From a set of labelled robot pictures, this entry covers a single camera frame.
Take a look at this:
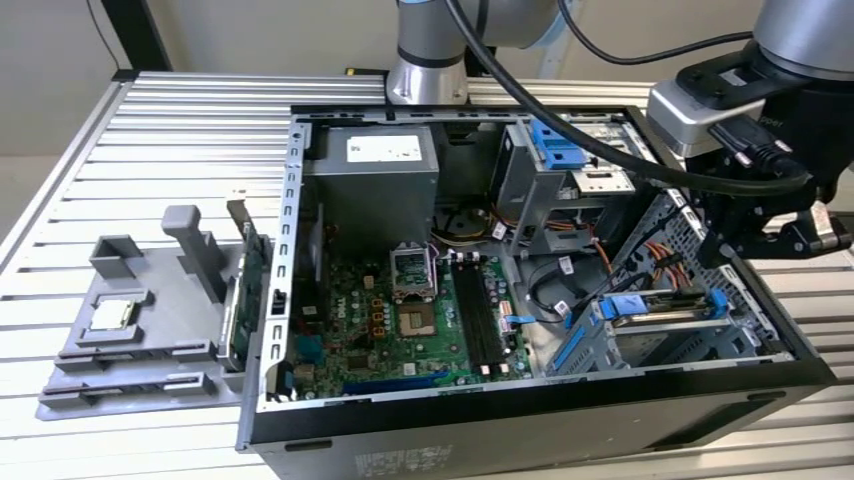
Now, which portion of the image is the thick black camera cable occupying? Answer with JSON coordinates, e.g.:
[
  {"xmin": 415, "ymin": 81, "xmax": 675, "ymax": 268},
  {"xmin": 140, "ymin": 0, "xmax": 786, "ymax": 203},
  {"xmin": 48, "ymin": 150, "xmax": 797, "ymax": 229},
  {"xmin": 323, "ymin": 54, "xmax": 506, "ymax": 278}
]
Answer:
[{"xmin": 443, "ymin": 0, "xmax": 814, "ymax": 196}]

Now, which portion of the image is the black RAM slot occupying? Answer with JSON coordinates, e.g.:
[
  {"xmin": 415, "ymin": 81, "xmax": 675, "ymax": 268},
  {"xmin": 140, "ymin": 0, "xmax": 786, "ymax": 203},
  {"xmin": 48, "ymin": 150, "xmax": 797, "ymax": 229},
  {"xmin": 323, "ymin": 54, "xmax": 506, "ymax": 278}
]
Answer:
[
  {"xmin": 476, "ymin": 253, "xmax": 511, "ymax": 376},
  {"xmin": 468, "ymin": 253, "xmax": 500, "ymax": 376},
  {"xmin": 452, "ymin": 253, "xmax": 483, "ymax": 376},
  {"xmin": 460, "ymin": 253, "xmax": 491, "ymax": 376}
]

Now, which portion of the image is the black wire light blue plug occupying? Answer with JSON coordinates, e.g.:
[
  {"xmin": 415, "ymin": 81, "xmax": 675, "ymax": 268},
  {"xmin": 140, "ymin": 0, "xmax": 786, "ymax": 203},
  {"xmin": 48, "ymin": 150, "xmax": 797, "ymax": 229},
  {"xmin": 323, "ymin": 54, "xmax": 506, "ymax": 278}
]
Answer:
[{"xmin": 500, "ymin": 313, "xmax": 568, "ymax": 331}]

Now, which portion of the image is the yellow white wire bundle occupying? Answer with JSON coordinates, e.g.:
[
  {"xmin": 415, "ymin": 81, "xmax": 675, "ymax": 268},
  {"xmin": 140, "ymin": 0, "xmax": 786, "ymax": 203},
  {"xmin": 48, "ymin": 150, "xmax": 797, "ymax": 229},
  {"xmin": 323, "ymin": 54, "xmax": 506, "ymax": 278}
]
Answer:
[{"xmin": 430, "ymin": 227, "xmax": 502, "ymax": 249}]

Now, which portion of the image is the black camera bracket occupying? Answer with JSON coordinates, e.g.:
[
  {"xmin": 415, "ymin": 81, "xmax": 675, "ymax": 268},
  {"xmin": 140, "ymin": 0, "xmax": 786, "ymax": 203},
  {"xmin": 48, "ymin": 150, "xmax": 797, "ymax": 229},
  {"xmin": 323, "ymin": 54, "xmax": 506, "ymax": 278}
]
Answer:
[{"xmin": 674, "ymin": 49, "xmax": 769, "ymax": 109}]

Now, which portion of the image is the black PC case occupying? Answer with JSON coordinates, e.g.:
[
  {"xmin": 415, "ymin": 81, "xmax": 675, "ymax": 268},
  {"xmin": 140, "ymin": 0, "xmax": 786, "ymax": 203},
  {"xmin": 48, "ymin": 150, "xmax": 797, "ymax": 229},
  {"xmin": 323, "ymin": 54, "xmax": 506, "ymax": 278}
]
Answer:
[{"xmin": 236, "ymin": 102, "xmax": 839, "ymax": 480}]

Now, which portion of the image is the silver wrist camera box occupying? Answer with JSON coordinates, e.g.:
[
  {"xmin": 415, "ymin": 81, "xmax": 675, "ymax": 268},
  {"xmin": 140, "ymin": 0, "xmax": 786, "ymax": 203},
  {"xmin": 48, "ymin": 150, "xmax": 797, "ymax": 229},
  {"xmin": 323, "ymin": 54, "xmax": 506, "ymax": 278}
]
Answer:
[{"xmin": 647, "ymin": 82, "xmax": 766, "ymax": 159}]

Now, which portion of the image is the black looping arm cable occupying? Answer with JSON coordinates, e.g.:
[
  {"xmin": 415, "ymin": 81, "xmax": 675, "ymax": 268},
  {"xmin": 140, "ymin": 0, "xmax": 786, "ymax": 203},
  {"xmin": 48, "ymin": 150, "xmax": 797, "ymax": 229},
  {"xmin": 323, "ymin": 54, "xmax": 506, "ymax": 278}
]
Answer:
[{"xmin": 558, "ymin": 0, "xmax": 755, "ymax": 65}]

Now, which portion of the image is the black looped cable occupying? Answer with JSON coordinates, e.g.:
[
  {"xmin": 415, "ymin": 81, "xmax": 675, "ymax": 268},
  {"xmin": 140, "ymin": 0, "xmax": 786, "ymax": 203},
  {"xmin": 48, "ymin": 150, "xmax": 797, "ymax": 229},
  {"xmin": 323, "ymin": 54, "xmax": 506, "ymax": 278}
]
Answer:
[{"xmin": 524, "ymin": 255, "xmax": 602, "ymax": 329}]

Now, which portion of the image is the metal socket cover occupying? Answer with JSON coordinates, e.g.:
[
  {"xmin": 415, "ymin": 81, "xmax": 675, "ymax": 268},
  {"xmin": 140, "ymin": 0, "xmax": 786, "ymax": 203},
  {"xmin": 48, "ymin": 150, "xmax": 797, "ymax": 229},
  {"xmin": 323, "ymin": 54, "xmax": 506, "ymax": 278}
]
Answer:
[{"xmin": 390, "ymin": 243, "xmax": 439, "ymax": 299}]

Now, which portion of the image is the grey power supply unit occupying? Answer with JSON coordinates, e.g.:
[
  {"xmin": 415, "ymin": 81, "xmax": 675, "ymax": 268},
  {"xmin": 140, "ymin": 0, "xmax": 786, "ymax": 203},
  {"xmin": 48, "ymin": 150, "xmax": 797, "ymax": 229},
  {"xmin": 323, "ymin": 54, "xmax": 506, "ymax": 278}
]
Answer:
[{"xmin": 307, "ymin": 124, "xmax": 442, "ymax": 251}]

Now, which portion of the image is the grey disk bay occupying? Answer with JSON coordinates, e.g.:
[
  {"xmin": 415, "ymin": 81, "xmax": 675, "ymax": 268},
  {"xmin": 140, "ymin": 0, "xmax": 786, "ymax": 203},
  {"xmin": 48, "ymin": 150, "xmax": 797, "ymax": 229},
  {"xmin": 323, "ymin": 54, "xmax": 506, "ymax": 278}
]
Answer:
[{"xmin": 546, "ymin": 287, "xmax": 797, "ymax": 376}]

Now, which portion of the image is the black metal post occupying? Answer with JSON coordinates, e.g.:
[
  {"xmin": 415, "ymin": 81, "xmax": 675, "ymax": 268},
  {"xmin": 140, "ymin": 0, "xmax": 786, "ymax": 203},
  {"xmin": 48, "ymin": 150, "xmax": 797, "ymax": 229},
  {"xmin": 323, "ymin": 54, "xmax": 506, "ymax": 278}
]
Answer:
[{"xmin": 99, "ymin": 0, "xmax": 176, "ymax": 84}]

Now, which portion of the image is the black case fan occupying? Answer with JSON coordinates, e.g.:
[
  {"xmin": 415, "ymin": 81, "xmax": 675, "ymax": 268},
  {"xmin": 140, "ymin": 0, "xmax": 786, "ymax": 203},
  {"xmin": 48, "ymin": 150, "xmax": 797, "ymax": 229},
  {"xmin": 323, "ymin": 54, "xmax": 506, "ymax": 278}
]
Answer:
[{"xmin": 296, "ymin": 199, "xmax": 328, "ymax": 306}]

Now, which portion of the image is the grey parts rack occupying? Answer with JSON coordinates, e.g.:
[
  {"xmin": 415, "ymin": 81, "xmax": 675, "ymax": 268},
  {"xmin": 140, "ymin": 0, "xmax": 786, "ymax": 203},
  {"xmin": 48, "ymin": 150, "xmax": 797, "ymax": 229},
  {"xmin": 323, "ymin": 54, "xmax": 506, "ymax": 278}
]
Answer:
[{"xmin": 33, "ymin": 203, "xmax": 249, "ymax": 422}]

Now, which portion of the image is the orange yellow power wire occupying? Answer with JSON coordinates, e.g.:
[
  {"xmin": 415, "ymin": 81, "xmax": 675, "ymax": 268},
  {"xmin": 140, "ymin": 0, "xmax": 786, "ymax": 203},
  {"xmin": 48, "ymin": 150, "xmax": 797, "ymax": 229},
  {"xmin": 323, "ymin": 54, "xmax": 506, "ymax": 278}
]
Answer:
[{"xmin": 640, "ymin": 238, "xmax": 710, "ymax": 297}]

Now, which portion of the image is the blue expansion slot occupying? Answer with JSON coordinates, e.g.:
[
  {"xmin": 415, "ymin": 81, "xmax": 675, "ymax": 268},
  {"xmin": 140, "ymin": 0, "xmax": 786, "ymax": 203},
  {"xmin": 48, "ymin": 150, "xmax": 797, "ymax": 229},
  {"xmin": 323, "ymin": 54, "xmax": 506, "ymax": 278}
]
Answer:
[{"xmin": 343, "ymin": 369, "xmax": 450, "ymax": 396}]

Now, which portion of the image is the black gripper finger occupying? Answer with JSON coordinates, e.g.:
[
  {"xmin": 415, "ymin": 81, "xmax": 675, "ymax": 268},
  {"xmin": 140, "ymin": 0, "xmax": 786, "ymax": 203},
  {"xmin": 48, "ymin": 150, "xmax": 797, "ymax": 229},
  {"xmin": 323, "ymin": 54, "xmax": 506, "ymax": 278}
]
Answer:
[
  {"xmin": 695, "ymin": 234, "xmax": 735, "ymax": 272},
  {"xmin": 745, "ymin": 204, "xmax": 854, "ymax": 260}
]

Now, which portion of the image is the metal locking lever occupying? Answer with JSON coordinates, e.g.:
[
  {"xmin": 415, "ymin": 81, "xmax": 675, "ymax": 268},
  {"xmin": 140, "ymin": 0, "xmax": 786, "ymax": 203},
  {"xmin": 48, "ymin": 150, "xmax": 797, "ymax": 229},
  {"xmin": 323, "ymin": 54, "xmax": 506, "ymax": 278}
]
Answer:
[{"xmin": 431, "ymin": 242, "xmax": 448, "ymax": 301}]

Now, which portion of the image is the CPU socket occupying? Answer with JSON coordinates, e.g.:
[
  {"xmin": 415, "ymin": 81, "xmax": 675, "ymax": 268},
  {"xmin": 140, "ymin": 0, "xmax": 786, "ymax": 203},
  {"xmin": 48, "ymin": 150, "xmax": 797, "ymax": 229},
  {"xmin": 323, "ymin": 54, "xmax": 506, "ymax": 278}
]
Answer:
[{"xmin": 398, "ymin": 301, "xmax": 440, "ymax": 341}]

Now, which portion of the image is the silver CPU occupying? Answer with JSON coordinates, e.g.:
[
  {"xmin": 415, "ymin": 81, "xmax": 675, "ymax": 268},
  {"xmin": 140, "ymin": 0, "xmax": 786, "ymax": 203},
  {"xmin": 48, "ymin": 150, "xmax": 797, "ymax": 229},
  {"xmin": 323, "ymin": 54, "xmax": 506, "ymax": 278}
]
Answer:
[{"xmin": 88, "ymin": 299, "xmax": 137, "ymax": 332}]

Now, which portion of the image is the grey drive cage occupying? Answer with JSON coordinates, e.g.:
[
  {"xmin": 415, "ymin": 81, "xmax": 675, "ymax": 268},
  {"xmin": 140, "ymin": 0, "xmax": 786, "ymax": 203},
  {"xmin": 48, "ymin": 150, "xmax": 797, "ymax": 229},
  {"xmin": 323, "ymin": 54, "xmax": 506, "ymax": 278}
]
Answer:
[{"xmin": 490, "ymin": 117, "xmax": 659, "ymax": 256}]

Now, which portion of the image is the hard disk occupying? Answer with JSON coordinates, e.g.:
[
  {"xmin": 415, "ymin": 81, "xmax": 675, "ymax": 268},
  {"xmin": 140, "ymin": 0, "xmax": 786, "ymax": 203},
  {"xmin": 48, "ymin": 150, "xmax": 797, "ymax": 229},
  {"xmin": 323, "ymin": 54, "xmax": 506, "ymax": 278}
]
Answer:
[{"xmin": 599, "ymin": 288, "xmax": 730, "ymax": 329}]

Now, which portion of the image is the green graphics card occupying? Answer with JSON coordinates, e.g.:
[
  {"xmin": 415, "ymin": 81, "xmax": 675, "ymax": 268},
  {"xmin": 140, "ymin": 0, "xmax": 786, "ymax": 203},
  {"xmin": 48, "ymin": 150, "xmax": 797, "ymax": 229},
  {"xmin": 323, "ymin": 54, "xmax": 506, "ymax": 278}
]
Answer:
[{"xmin": 224, "ymin": 187, "xmax": 275, "ymax": 374}]

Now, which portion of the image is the green motherboard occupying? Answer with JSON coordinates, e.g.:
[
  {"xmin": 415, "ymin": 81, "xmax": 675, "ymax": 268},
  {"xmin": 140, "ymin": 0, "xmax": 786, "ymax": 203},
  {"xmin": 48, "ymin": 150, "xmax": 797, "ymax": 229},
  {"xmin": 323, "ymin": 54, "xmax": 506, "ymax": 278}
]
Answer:
[{"xmin": 287, "ymin": 247, "xmax": 538, "ymax": 399}]

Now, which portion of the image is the blue plastic drive latch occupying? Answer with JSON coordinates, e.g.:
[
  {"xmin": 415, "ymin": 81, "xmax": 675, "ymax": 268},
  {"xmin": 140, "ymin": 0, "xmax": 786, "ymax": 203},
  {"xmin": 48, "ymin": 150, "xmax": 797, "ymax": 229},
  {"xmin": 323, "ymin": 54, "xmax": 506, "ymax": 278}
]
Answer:
[
  {"xmin": 530, "ymin": 119, "xmax": 575, "ymax": 151},
  {"xmin": 543, "ymin": 147, "xmax": 587, "ymax": 171}
]

